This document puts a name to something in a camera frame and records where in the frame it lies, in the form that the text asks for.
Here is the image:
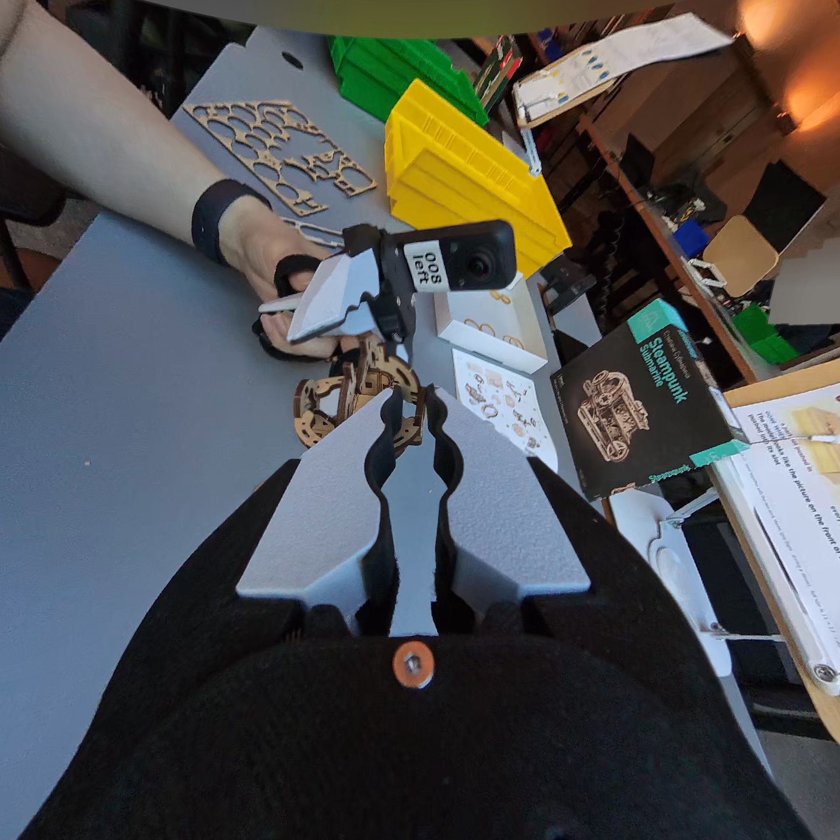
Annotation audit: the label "clipboard with coloured chart paper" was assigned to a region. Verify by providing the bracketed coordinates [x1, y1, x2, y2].
[512, 13, 736, 179]

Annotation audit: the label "beige clipboard on stand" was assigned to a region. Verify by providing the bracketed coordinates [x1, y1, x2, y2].
[688, 215, 782, 300]

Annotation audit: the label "black model kit box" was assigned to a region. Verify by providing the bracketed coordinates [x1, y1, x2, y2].
[550, 298, 753, 504]

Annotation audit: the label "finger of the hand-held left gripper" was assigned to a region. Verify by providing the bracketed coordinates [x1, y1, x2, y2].
[287, 251, 385, 345]

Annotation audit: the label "person's left forearm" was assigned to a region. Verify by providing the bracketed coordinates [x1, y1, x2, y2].
[0, 0, 225, 249]

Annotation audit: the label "stacked green storage bins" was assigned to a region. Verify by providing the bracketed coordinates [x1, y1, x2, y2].
[327, 36, 490, 130]

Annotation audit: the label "small green bins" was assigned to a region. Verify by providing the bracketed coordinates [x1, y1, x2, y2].
[731, 304, 800, 366]

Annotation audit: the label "black wristband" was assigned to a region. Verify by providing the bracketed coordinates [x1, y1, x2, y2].
[190, 178, 274, 266]

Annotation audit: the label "stacked yellow storage bins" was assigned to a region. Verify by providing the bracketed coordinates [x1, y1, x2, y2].
[384, 79, 573, 280]

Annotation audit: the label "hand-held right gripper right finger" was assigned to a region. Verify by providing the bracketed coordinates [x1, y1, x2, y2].
[423, 384, 592, 619]

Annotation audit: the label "dark green upright box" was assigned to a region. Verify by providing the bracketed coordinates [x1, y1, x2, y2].
[472, 36, 524, 116]

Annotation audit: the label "wooden edged desk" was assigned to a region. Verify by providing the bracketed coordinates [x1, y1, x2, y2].
[577, 115, 762, 385]

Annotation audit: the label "wooden clipboard on white stand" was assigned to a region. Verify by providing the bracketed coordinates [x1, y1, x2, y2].
[609, 377, 840, 723]

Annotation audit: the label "printed parts instruction sheet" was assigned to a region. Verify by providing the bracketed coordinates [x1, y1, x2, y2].
[451, 348, 559, 473]

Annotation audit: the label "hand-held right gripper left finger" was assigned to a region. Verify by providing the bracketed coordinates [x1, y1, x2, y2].
[235, 386, 404, 634]

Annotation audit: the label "white cardboard box tray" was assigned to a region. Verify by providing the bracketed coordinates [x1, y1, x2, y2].
[433, 271, 550, 375]

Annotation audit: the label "white printed task paper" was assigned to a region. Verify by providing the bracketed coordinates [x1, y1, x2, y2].
[727, 384, 840, 697]

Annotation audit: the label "wooden cut-out part sheet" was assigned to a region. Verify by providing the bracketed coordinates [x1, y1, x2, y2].
[182, 100, 379, 218]

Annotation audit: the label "wooden model assembly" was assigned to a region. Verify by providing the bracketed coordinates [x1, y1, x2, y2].
[292, 335, 437, 451]

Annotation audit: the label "person's left hand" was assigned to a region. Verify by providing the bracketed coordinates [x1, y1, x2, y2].
[220, 196, 360, 361]

